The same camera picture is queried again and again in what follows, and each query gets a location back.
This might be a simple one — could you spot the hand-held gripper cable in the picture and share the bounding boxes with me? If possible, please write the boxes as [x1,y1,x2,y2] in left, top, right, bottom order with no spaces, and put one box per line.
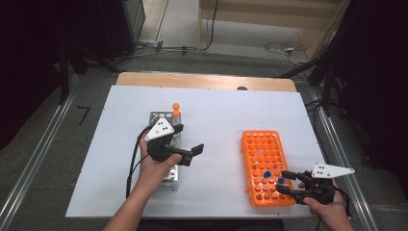
[125,125,152,200]
[335,187,352,219]

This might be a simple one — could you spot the left hand-held gripper cable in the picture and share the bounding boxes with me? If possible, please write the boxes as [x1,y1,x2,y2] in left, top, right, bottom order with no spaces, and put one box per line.
[125,125,152,200]

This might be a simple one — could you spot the wooden table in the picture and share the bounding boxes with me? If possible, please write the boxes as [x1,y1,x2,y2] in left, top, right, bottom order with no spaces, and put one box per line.
[115,71,297,93]

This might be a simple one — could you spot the person's left hand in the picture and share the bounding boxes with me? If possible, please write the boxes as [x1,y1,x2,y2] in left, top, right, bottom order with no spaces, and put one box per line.
[138,140,183,193]

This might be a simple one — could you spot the metal test tube rack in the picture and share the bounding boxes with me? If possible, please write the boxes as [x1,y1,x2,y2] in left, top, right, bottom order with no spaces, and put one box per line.
[147,111,183,192]

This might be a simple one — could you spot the right hand-held gripper cable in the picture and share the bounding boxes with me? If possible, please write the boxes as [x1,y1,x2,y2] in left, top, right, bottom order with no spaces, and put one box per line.
[335,187,352,219]

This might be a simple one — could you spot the white floor cable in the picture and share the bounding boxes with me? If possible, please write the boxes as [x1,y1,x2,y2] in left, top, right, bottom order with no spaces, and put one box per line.
[263,40,306,67]

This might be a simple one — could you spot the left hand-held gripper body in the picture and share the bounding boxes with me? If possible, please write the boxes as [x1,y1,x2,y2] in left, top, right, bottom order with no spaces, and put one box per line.
[143,116,195,167]

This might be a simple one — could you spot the grey floor cable bundle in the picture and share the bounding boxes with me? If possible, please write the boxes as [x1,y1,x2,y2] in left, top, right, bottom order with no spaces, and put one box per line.
[115,39,200,62]

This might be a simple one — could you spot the black floor cable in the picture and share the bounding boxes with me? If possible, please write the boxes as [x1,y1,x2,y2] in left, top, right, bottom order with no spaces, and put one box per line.
[199,0,220,52]

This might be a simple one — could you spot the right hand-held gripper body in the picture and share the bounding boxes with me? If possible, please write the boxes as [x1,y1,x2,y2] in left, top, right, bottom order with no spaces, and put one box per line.
[293,163,356,206]

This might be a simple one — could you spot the person's right hand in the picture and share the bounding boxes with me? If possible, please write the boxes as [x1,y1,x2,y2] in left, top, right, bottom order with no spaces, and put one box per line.
[297,178,350,223]

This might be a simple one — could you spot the black stand legs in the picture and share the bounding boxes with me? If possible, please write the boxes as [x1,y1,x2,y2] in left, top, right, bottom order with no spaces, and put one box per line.
[57,41,123,106]
[278,47,339,117]

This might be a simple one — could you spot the black cables beside table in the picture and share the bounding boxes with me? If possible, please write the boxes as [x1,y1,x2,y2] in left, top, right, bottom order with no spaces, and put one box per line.
[304,98,325,152]

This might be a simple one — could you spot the person's dark clothing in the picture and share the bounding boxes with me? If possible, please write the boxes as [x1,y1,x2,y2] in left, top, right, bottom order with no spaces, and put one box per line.
[138,218,285,231]

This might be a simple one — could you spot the orange test tube rack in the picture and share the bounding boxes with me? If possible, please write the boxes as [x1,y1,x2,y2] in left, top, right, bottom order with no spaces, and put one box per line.
[241,129,297,208]

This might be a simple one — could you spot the metal floor rail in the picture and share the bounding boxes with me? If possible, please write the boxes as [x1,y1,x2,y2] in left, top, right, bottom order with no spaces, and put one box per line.
[0,73,81,231]
[307,86,380,231]

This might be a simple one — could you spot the dark curtain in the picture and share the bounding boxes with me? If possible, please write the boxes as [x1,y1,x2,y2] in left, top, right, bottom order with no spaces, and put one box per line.
[320,0,408,196]
[0,0,101,150]

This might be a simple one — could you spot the wooden platform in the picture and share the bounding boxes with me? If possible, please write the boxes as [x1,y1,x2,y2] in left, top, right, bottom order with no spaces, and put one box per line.
[196,0,351,62]

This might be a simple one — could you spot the white table board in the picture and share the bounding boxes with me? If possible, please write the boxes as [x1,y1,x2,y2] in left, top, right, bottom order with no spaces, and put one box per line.
[65,85,345,219]

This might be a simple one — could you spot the black cabinet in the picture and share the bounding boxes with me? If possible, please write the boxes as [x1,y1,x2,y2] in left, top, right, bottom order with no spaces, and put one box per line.
[95,0,146,62]

